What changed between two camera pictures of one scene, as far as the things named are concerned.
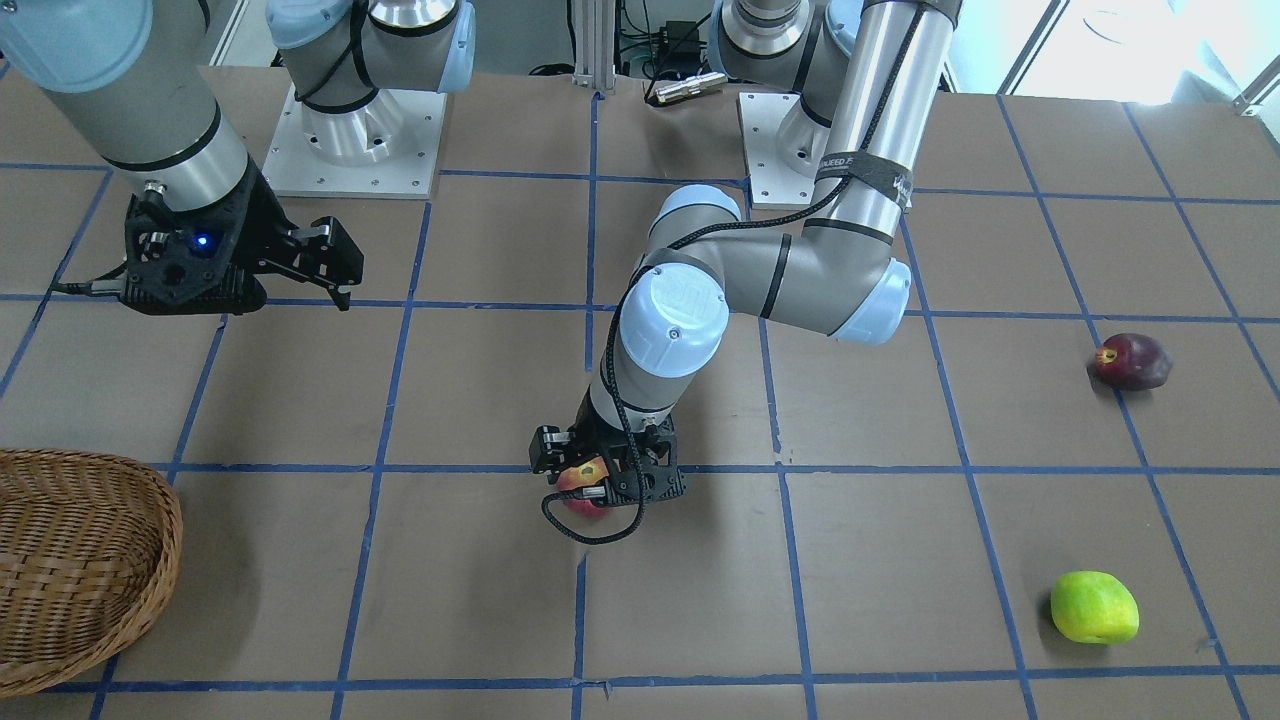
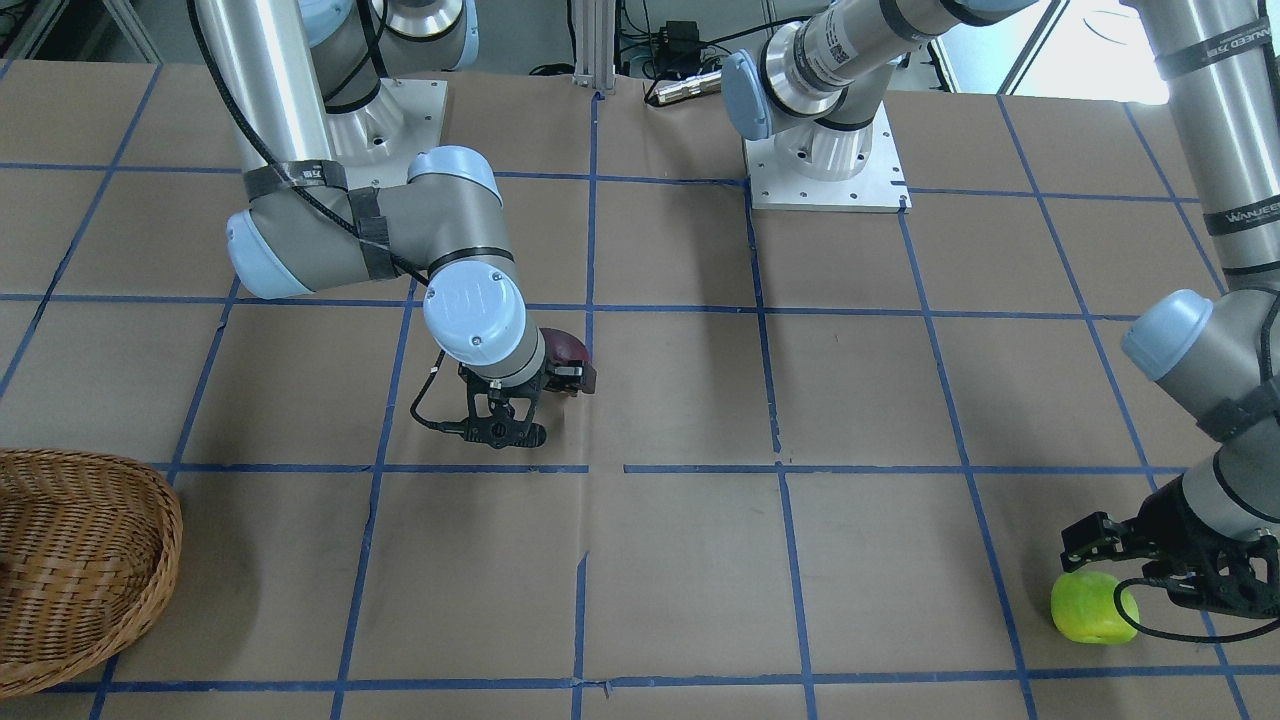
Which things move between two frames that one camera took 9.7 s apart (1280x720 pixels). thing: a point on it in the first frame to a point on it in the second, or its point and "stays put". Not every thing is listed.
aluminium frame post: [595, 30] stays put
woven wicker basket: [88, 548] stays put
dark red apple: [1131, 361] to [561, 347]
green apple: [1094, 607] stays put
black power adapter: [678, 46] stays put
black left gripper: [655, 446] to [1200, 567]
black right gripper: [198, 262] to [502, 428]
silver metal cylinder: [690, 86] stays put
